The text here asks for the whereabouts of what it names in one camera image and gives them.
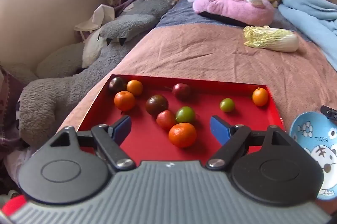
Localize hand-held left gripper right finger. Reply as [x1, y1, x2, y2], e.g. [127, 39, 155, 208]
[206, 115, 290, 170]

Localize large green tomato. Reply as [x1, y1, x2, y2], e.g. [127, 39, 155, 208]
[175, 106, 196, 124]

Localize small green tomato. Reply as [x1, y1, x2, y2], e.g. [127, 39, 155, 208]
[220, 98, 235, 112]

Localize pink dotted bedspread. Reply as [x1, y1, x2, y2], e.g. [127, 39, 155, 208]
[59, 20, 337, 135]

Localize red shallow tray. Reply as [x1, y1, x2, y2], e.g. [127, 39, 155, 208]
[76, 74, 286, 162]

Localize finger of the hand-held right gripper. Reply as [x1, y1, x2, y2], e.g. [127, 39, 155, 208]
[320, 105, 337, 119]

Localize large orange mandarin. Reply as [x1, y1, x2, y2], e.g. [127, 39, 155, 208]
[168, 122, 197, 149]

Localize cream fluffy cushion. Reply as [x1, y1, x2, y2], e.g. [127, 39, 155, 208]
[0, 42, 85, 85]

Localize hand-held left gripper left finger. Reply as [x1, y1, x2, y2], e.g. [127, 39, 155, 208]
[50, 115, 136, 170]

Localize purple patterned cloth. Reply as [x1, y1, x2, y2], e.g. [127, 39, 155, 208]
[0, 66, 27, 151]

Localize dark brown tomato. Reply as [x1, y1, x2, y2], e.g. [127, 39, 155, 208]
[146, 94, 169, 116]
[108, 77, 125, 94]

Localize pink plush rabbit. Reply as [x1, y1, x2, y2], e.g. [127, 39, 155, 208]
[187, 0, 275, 27]

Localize blue cartoon print plate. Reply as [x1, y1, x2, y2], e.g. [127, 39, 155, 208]
[289, 111, 337, 201]

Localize grey plush toy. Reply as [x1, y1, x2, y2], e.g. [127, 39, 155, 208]
[18, 0, 176, 147]

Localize smooth small orange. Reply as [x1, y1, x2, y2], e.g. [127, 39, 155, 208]
[127, 80, 144, 96]
[252, 87, 269, 107]

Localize small orange mandarin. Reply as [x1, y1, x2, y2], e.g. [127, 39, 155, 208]
[114, 91, 136, 112]

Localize dark red tomato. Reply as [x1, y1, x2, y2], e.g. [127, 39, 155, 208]
[172, 83, 191, 101]

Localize napa cabbage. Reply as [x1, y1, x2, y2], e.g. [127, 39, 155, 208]
[243, 25, 300, 52]

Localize light blue blanket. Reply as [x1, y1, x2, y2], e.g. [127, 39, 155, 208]
[278, 0, 337, 69]

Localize white tote bag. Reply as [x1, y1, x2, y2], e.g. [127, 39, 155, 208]
[74, 4, 115, 41]

